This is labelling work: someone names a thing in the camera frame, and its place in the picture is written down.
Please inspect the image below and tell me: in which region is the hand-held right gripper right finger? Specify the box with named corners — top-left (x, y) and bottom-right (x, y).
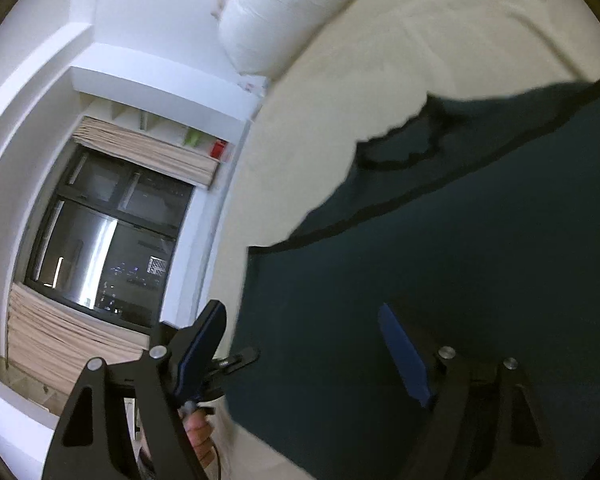
top-left (377, 302), bottom-right (563, 480)

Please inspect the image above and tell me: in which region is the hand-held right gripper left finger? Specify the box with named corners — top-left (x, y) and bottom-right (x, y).
top-left (42, 300), bottom-right (228, 480)

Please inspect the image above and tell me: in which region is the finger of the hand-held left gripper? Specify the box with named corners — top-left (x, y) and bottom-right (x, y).
top-left (212, 347), bottom-right (259, 376)

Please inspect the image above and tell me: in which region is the dark green sweater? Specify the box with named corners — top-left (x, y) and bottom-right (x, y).
top-left (225, 67), bottom-right (600, 480)

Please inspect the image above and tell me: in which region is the person's left hand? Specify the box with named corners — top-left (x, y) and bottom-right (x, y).
top-left (179, 410), bottom-right (220, 468)

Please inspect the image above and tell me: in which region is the white window bench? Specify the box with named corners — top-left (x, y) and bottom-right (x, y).
top-left (157, 110), bottom-right (261, 333)

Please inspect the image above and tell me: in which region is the bed with beige sheet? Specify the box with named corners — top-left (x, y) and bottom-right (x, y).
top-left (200, 0), bottom-right (600, 480)

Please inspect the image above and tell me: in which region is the white pillow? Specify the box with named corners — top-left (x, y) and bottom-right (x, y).
top-left (215, 0), bottom-right (368, 77)

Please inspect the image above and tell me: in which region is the black cable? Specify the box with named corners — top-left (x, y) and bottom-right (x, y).
top-left (209, 440), bottom-right (224, 480)

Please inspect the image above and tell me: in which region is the white wall shelf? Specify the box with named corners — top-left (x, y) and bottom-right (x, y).
top-left (77, 92), bottom-right (238, 163)

